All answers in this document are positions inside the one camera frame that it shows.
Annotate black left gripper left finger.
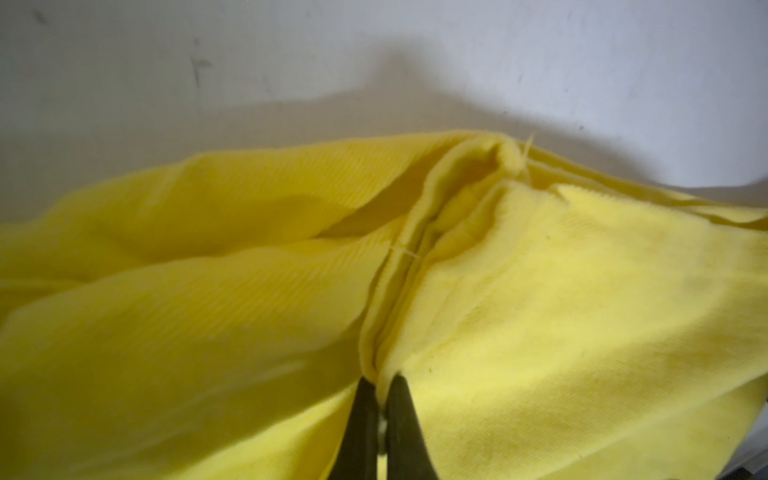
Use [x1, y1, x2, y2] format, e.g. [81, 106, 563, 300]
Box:
[327, 378, 379, 480]

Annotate yellow trousers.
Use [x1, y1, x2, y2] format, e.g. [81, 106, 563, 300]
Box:
[1, 132, 767, 479]

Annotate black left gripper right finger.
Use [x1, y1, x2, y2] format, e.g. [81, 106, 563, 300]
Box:
[385, 374, 439, 480]

